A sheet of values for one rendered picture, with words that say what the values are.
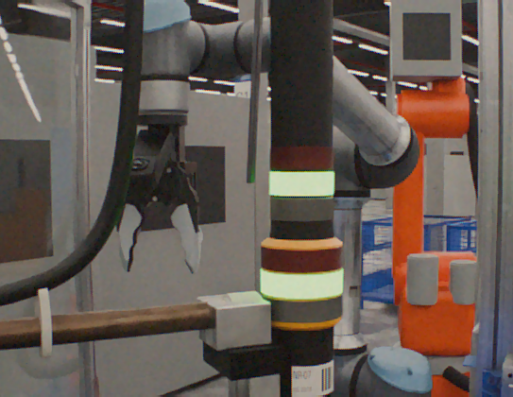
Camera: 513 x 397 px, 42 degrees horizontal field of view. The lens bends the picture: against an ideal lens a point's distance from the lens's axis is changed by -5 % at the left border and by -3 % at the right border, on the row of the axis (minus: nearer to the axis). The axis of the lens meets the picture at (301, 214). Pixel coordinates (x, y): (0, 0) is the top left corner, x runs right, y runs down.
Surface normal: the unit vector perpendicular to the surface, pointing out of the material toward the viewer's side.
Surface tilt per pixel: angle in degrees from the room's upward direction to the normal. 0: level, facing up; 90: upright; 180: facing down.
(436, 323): 90
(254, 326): 90
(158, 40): 90
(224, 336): 90
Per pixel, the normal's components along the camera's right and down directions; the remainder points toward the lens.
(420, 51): -0.10, 0.07
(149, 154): -0.04, -0.81
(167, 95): 0.34, 0.07
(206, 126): 0.83, 0.04
